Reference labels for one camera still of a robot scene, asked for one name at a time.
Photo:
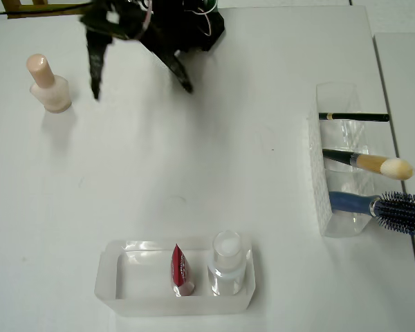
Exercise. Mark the makeup brush gold ferrule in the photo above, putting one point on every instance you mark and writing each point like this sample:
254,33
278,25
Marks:
370,163

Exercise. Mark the clear plastic brush holder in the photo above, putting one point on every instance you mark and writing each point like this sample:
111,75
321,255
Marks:
318,193

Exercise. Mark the frosted plastic tray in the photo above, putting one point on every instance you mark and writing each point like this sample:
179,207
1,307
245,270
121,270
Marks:
176,306

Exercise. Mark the blue round hair brush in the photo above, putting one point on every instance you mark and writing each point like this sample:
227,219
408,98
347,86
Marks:
397,211

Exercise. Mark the pink bottle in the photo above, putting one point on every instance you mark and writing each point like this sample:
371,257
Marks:
50,90

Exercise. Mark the clear bottle white cap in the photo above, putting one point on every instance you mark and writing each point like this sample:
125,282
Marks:
226,263

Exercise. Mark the thin dark pencil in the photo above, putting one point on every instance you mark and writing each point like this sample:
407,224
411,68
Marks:
356,117

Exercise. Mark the wooden frame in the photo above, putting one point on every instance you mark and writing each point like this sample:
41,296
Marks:
38,8

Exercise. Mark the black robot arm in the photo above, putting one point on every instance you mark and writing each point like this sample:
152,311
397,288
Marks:
193,27

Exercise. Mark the red tube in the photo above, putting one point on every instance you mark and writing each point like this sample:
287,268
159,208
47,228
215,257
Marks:
180,273

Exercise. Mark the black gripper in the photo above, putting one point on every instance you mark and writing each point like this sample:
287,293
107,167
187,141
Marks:
135,28

